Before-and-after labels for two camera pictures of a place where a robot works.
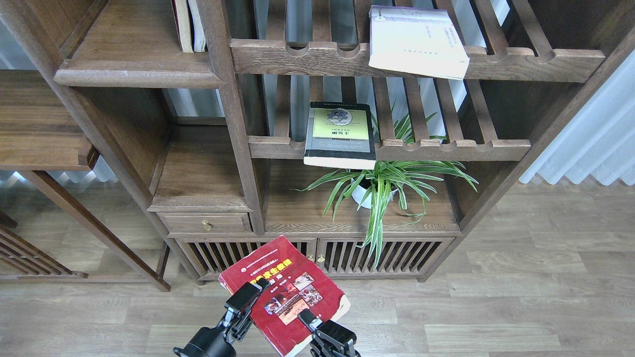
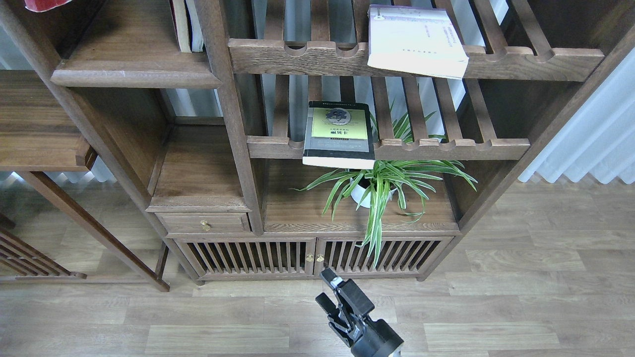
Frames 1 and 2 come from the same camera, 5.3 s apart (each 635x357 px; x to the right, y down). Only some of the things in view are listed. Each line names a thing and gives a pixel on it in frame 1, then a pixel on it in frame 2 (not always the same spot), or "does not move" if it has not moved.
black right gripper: (330, 339) to (365, 337)
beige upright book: (181, 13) does not move
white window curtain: (599, 142) does not move
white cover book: (416, 39) does not move
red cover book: (295, 284) to (39, 6)
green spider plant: (404, 180) does not move
